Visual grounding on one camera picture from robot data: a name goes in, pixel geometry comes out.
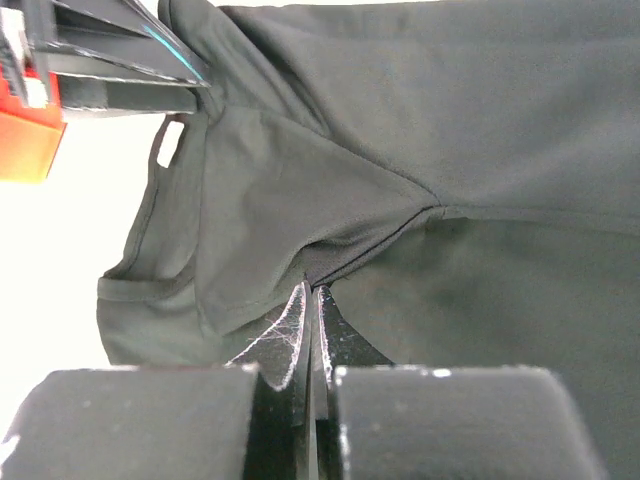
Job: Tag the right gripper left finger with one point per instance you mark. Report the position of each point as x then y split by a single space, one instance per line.
277 446

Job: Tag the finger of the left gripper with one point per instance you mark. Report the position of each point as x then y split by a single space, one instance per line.
121 41
115 96

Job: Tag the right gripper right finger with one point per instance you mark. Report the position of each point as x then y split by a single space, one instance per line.
335 343

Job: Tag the red plastic bin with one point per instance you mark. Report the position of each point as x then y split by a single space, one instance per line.
30 137

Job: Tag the black t-shirt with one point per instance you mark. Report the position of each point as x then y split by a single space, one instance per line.
462 175

